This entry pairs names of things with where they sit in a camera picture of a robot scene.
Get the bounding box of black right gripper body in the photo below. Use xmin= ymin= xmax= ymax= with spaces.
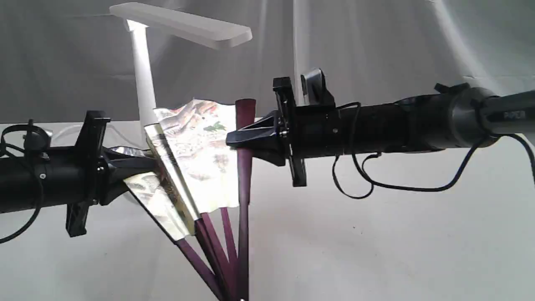
xmin=273 ymin=77 xmax=347 ymax=187

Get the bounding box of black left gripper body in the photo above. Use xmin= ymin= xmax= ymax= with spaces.
xmin=37 ymin=110 xmax=110 ymax=237

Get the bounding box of painted paper folding fan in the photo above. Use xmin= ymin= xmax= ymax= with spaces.
xmin=124 ymin=98 xmax=256 ymax=301

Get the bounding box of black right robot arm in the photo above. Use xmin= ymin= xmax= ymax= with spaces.
xmin=226 ymin=74 xmax=534 ymax=192

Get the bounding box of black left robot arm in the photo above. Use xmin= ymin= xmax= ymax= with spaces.
xmin=0 ymin=110 xmax=157 ymax=243

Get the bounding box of white desk lamp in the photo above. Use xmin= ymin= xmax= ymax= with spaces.
xmin=109 ymin=2 xmax=253 ymax=142

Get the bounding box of grey backdrop curtain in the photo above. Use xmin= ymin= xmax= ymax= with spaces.
xmin=0 ymin=0 xmax=535 ymax=123

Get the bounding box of white lamp power cable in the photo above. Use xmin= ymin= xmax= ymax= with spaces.
xmin=42 ymin=123 xmax=143 ymax=149

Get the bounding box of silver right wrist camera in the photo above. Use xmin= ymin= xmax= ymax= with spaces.
xmin=301 ymin=68 xmax=336 ymax=107

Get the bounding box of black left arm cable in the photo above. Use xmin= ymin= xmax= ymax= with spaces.
xmin=0 ymin=119 xmax=53 ymax=244

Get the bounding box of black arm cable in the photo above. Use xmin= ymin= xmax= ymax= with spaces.
xmin=0 ymin=119 xmax=53 ymax=244
xmin=332 ymin=102 xmax=535 ymax=200

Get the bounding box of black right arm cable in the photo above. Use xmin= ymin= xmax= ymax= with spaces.
xmin=332 ymin=102 xmax=535 ymax=200

